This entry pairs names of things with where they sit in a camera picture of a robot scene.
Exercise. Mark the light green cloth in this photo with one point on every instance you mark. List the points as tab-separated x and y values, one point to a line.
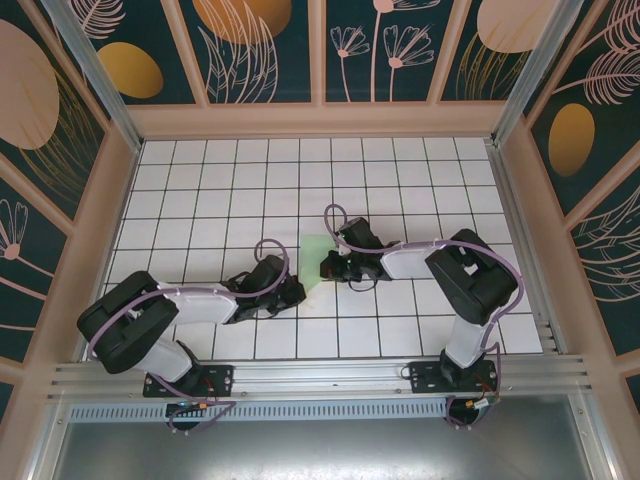
312	260

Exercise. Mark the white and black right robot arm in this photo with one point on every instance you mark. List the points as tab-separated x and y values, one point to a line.
410	262

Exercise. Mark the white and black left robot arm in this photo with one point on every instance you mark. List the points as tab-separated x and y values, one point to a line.
200	305

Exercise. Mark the grey metal sheet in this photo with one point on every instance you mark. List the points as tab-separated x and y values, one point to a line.
320	450

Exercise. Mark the long aluminium mounting rail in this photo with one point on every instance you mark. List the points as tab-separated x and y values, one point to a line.
320	375

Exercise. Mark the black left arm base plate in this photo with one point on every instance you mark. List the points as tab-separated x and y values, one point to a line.
222	380

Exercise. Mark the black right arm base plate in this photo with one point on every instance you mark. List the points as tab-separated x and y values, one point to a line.
425	380

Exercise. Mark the aluminium side rail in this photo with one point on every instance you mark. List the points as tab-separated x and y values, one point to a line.
525	250

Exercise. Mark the aluminium corner post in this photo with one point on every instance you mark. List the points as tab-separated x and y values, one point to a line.
95	75
537	65

